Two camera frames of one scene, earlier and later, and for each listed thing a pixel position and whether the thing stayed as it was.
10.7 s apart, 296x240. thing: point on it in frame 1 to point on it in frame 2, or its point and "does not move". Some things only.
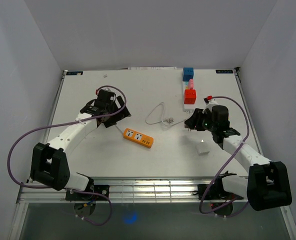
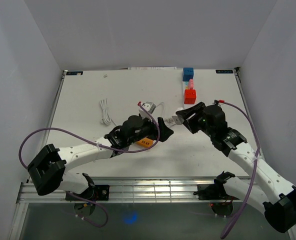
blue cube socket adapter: [187, 74] does not move
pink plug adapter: [191, 84] does not move
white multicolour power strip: [188, 108] does not move
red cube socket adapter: [190, 95] does not move
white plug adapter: [203, 148] to [177, 118]
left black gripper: [119, 116] to [164, 132]
